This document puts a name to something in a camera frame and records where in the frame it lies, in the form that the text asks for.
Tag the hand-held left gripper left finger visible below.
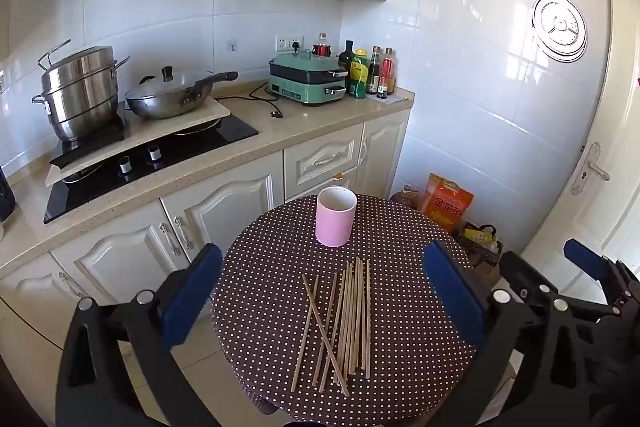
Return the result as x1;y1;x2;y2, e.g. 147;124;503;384
55;243;236;427

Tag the yellow packet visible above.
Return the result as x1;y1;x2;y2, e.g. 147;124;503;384
462;227;498;245

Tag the black patterned bag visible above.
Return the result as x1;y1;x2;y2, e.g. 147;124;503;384
457;223;505;268

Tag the dark sauce bottle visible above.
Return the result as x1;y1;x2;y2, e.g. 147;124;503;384
366;46;382;96

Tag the black power cable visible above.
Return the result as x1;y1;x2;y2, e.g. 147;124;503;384
248;87;285;120

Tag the white door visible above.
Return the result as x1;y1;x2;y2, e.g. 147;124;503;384
520;0;640;288

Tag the red label bottle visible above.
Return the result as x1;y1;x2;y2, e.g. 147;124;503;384
380;47;396;95

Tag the beige kitchen countertop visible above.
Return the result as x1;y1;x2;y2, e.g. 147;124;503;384
0;79;416;278

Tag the pink cup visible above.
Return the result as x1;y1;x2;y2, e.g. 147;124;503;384
315;187;358;248

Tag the brown polka dot tablecloth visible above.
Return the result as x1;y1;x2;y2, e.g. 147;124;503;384
211;194;488;423

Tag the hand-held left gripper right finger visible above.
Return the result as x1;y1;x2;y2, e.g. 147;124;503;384
422;239;586;427

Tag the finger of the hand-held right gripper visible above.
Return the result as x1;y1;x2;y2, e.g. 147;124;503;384
500;251;556;308
564;238;640;303

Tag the green and yellow bottle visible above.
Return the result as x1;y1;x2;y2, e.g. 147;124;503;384
348;49;371;100

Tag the green electric cooker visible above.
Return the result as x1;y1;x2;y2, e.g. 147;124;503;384
268;49;349;108

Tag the black glass gas stove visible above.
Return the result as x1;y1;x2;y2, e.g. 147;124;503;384
42;112;260;225

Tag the large cooking oil bottle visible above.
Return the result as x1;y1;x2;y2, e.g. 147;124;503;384
390;185;421;210

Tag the stainless steel steamer pot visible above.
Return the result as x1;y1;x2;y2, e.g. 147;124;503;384
31;39;132;142

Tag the dark green oil bottle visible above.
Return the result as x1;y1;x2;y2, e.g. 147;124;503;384
338;40;357;75

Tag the metal door handle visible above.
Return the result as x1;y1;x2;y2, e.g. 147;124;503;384
571;142;611;195

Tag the orange rice bag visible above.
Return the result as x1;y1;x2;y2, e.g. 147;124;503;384
419;173;475;235

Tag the pile of wooden chopsticks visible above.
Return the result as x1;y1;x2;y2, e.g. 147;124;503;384
291;257;372;397

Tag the black container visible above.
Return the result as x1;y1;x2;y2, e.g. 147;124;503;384
0;164;17;224

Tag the black induction cooker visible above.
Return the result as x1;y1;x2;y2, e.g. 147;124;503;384
49;104;131;168

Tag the steel wok with lid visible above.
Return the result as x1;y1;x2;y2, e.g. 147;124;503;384
124;66;239;120

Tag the cream board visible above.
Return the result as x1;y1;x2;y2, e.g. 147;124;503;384
45;96;232;186

